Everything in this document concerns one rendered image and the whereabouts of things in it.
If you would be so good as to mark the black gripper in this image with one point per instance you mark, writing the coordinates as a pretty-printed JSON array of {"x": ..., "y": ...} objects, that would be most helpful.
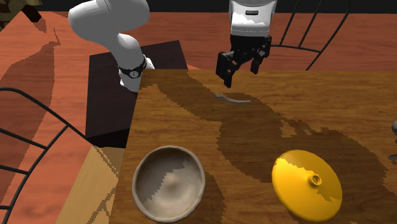
[{"x": 245, "y": 46}]

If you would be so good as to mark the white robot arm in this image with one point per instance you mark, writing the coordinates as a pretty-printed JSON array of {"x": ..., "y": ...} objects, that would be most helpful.
[{"x": 105, "y": 21}]

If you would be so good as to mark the grey curved utensil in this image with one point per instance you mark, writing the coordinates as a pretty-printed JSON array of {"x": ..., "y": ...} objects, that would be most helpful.
[{"x": 233, "y": 99}]

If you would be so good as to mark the yellow funnel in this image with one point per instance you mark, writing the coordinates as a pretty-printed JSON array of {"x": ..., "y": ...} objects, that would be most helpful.
[{"x": 305, "y": 186}]

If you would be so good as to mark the dark robot stand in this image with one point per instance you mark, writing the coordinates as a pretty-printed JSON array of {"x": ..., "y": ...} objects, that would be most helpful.
[{"x": 107, "y": 96}]

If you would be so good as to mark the beige ceramic bowl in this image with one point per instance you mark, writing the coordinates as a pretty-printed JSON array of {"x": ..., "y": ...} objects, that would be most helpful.
[{"x": 169, "y": 183}]

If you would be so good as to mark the grey metal object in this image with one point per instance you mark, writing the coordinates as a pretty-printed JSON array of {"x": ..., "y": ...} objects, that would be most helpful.
[{"x": 394, "y": 139}]

